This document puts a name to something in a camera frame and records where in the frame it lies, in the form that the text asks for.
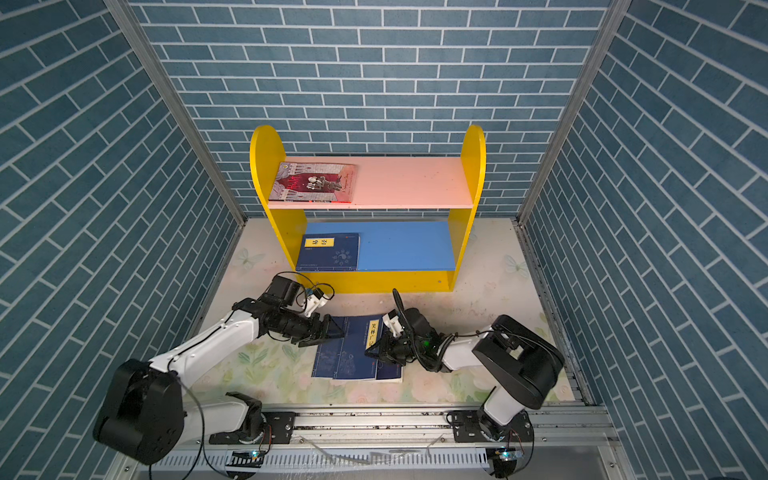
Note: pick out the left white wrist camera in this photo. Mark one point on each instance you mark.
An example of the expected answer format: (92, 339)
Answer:
(315, 298)

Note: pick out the aluminium corner post right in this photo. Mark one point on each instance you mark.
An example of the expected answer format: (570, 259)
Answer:
(607, 31)

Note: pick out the yellow wooden bookshelf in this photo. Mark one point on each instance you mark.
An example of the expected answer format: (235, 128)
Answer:
(414, 215)

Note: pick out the blue book yellow label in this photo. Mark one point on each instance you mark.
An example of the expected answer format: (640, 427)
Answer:
(329, 252)

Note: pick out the illustrated red grey book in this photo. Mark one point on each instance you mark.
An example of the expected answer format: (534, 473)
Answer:
(314, 182)

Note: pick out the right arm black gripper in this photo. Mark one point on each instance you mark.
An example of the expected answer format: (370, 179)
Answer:
(385, 346)

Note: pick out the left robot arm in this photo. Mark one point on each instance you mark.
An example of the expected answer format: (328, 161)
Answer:
(149, 407)

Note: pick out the blue book underneath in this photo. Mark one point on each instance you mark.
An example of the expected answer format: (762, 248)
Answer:
(387, 372)

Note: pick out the aluminium front rail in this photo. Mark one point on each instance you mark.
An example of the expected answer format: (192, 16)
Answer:
(355, 439)

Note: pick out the aluminium corner post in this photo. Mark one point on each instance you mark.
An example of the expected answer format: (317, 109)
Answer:
(607, 31)
(130, 27)

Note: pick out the floral table mat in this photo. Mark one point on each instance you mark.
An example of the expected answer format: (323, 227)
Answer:
(494, 279)

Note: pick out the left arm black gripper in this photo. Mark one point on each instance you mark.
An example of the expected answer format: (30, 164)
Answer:
(325, 335)

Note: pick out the aluminium corner post left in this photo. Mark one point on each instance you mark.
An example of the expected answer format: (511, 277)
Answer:
(130, 27)

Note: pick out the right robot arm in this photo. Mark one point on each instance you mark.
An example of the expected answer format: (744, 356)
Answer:
(525, 366)

